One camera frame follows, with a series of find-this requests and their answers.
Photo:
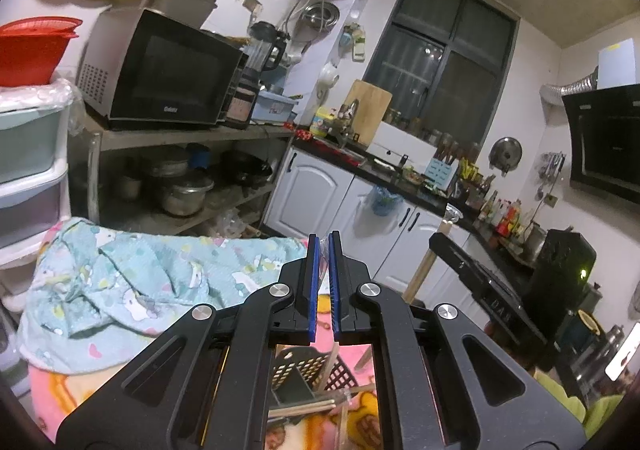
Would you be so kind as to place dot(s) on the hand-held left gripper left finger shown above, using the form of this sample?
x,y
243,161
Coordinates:
x,y
313,290

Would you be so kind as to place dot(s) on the white plastic drawer unit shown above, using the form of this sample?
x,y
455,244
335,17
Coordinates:
x,y
30,180

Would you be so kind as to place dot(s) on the white countertop box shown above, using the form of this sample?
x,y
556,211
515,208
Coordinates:
x,y
400,145

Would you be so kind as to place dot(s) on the pink printed blanket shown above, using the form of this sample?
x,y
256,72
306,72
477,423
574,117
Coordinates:
x,y
45,400

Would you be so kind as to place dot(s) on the pile of chopsticks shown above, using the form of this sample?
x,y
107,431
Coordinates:
x,y
300,409

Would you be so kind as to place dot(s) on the black microwave oven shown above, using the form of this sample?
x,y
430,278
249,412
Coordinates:
x,y
170,70

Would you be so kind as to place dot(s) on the black blender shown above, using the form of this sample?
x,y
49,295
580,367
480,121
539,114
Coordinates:
x,y
265,50

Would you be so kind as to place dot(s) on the black kitchen countertop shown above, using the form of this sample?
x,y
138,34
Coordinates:
x,y
400,185

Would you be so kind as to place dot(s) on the hanging steel bowl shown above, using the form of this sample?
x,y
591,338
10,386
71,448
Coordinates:
x,y
320,20

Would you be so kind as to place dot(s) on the red plastic basin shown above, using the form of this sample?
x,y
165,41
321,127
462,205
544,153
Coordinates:
x,y
30,55

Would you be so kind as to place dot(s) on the black frying pan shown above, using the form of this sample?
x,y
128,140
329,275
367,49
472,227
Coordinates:
x,y
247,170

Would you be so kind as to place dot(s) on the black range hood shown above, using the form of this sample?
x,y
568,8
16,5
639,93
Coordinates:
x,y
605,140

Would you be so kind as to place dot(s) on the green plastic utensil basket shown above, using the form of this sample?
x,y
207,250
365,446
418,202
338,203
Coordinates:
x,y
305,370

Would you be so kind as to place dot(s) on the steel kettle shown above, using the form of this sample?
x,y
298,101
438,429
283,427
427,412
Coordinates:
x,y
534,240

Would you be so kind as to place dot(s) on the long bare wooden chopstick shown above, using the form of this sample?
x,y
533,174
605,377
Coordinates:
x,y
425,270

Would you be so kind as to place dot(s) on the metal faucet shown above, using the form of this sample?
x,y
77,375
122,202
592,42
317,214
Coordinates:
x,y
347,125

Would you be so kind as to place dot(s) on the dark framed window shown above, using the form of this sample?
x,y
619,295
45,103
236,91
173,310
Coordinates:
x,y
440,65

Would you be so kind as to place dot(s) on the steel cooking pot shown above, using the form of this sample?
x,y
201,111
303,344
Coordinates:
x,y
185,195

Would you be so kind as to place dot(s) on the light blue knife block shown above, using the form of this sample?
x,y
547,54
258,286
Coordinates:
x,y
440,172

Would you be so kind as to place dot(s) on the white kitchen cabinets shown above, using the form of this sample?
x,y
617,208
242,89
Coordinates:
x,y
310,190

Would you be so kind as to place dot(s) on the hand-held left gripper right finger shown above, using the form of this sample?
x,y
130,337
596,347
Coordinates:
x,y
334,290

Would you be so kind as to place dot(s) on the person's right hand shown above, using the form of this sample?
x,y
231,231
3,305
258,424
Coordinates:
x,y
505,337

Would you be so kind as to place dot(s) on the metal shelf rack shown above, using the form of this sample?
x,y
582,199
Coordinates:
x,y
200,135

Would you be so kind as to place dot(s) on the wooden cutting board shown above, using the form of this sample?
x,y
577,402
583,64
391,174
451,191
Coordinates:
x,y
370,110

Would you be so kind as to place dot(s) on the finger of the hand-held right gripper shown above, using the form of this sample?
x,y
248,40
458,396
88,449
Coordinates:
x,y
465,257

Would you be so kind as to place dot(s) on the steel pot lid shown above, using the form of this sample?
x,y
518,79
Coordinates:
x,y
505,156

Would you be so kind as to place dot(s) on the yellow plastic tub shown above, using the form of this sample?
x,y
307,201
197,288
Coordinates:
x,y
322,122

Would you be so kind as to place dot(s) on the blue plastic bag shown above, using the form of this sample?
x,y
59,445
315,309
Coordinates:
x,y
384,202

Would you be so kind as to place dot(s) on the light blue printed cloth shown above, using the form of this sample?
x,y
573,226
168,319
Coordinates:
x,y
150,280

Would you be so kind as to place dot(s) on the hanging metal utensils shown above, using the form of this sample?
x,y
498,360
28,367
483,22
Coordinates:
x,y
550,172

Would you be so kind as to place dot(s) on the row of condiment bottles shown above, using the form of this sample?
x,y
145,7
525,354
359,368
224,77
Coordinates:
x,y
500,215

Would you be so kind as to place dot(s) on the silver exhaust duct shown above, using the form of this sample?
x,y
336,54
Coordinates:
x,y
570,89

